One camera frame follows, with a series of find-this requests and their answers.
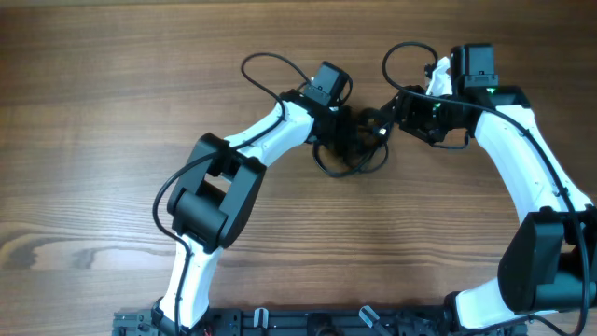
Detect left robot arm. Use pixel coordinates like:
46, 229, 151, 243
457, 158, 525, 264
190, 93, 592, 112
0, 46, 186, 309
151, 62, 353, 335

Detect right black camera cable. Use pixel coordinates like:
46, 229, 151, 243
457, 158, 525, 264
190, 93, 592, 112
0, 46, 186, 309
381, 40, 592, 336

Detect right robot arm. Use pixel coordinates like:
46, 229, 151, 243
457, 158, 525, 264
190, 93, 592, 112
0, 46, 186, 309
383, 43, 596, 335

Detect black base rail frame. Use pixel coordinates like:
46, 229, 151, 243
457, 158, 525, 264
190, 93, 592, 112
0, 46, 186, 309
111, 305, 528, 336

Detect left black camera cable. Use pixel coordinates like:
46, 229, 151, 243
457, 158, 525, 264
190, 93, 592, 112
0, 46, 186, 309
151, 51, 312, 336

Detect thin black USB cable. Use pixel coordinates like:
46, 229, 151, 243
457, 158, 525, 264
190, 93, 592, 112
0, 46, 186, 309
363, 119, 393, 141

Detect thick black HDMI cable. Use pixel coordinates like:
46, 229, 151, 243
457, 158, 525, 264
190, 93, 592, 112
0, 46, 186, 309
311, 107, 391, 179

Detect black camera cable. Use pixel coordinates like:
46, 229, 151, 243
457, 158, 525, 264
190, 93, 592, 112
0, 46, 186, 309
151, 51, 312, 336
381, 40, 592, 336

